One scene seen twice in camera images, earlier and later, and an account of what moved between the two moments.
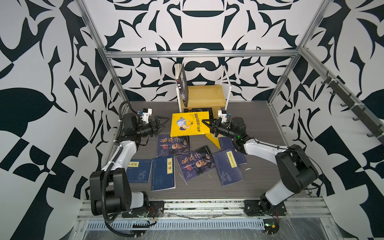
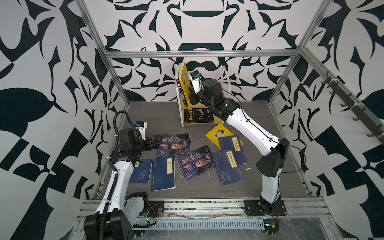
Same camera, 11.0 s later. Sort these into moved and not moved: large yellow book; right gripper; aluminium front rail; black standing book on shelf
Moved: right gripper; large yellow book
Not moved: aluminium front rail; black standing book on shelf
